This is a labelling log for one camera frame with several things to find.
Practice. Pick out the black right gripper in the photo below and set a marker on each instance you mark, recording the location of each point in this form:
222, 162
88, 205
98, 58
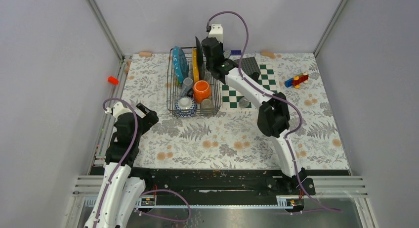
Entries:
222, 45

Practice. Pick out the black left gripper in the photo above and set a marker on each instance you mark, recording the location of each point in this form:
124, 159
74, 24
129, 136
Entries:
149, 119

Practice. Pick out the yellow polka dot plate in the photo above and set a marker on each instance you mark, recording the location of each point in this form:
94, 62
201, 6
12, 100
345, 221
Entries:
195, 68

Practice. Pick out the black floral square plate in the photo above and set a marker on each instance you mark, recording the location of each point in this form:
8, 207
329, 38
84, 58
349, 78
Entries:
200, 59

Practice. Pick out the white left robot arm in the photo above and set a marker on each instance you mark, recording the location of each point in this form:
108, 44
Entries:
119, 191

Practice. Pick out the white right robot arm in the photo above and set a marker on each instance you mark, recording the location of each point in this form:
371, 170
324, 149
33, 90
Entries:
273, 109

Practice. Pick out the purple lego brick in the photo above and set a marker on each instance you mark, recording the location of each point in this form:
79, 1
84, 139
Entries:
236, 52

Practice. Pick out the orange ceramic mug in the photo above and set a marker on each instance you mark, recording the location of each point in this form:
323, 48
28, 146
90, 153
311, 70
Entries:
201, 90

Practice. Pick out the grey lego baseplate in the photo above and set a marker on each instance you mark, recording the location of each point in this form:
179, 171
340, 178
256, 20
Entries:
250, 67

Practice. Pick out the grey blue ceramic mug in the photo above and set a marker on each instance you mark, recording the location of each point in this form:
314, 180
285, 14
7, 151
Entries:
187, 85

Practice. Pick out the green white chessboard mat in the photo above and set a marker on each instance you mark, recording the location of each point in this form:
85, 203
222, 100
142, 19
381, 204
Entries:
230, 97

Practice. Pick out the blue polka dot plate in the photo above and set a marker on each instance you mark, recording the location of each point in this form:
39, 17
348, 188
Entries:
180, 64

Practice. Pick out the small beige ceramic cup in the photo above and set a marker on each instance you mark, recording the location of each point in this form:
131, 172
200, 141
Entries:
207, 107

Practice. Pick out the blue white patterned bowl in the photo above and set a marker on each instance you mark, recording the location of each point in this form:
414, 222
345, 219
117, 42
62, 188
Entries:
185, 107

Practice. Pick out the black glitter microphone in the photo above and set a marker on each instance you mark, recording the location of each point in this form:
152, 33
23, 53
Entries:
244, 103

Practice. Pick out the right wooden cork block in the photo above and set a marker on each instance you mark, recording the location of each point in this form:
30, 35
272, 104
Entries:
268, 54

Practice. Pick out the wooden cork block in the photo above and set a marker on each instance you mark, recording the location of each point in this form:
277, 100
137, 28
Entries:
268, 54
145, 54

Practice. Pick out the orange plastic cap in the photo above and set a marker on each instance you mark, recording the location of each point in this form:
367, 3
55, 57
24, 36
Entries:
113, 80

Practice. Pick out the left wooden cork block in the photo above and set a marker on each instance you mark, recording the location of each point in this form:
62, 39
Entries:
145, 54

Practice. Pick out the colourful lego toy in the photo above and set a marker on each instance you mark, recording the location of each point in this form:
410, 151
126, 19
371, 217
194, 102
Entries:
297, 80

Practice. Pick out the grey wire dish rack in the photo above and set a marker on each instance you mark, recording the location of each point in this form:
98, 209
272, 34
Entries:
192, 91

